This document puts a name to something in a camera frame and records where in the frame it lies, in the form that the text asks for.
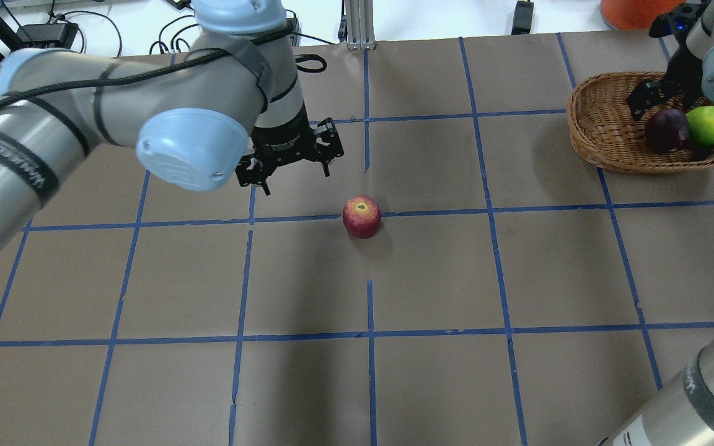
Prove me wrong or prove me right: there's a woven wicker basket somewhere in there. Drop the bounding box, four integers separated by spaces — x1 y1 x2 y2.
566 71 714 174

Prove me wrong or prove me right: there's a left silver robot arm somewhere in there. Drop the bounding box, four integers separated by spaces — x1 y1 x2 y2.
0 1 345 251

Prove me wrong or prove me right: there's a dark purple apple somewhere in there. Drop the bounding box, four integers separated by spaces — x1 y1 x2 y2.
644 109 691 155

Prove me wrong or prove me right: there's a black power brick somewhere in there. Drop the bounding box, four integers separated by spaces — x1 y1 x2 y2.
286 16 301 47

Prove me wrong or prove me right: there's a black power adapter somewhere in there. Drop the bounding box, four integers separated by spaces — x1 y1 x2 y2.
511 1 535 35

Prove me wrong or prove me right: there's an orange bucket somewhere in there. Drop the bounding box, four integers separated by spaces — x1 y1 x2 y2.
599 1 685 30

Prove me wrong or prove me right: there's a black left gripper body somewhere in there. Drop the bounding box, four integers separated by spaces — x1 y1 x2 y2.
236 118 345 186

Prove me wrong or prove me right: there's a black box on table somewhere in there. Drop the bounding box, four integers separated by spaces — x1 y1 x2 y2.
7 22 81 61

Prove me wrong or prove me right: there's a red apple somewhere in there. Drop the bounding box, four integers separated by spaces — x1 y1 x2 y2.
341 195 381 239

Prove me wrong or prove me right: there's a green apple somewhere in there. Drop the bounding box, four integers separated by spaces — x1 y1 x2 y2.
686 105 714 147

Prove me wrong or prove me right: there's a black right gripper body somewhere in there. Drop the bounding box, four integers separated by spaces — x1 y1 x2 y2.
627 48 703 114

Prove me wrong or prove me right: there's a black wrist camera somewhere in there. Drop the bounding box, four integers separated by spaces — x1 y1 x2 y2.
648 2 705 38

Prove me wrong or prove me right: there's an aluminium frame post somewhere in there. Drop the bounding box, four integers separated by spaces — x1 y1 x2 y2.
341 1 376 51

